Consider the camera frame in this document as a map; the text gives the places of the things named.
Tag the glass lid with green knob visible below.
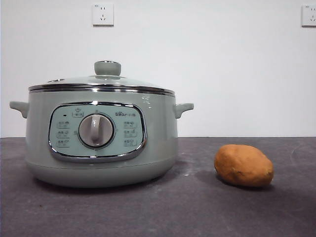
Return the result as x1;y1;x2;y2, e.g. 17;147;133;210
28;60;175;96

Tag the brown potato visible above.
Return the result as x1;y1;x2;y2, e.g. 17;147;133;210
214;144;275;188

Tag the pale green electric cooking pot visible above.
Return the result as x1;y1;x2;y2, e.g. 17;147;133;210
9;86;195;189

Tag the white wall socket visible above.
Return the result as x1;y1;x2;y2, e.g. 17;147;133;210
92;3;115;27
301;4;316;28

